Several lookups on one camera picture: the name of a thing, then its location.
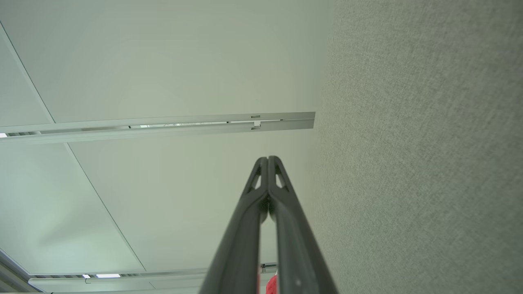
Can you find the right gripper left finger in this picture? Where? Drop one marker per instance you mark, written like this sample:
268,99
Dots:
239,245

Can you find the grey partition edge frame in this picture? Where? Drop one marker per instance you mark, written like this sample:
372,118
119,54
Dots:
14,275

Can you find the grey partition post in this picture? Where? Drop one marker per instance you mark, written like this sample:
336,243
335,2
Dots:
204,128
204,119

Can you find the red white basketball jersey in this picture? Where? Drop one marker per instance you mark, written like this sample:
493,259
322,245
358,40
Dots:
271,286

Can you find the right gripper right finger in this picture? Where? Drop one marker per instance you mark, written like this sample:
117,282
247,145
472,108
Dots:
296,253

